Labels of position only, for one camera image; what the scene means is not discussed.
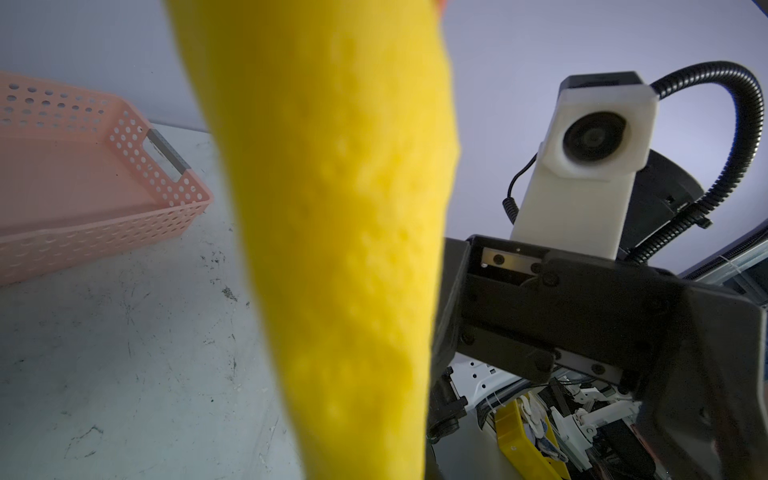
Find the pink plastic basket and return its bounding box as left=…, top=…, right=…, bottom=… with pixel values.
left=1, top=72, right=213, bottom=285

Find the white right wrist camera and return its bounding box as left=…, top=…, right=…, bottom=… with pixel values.
left=510, top=71, right=659, bottom=260

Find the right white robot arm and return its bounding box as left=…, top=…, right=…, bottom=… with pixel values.
left=427, top=61, right=767, bottom=479

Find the yellow paper napkin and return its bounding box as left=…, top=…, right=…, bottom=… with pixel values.
left=166, top=1, right=459, bottom=479

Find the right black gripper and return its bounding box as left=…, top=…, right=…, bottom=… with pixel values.
left=432, top=235, right=767, bottom=479

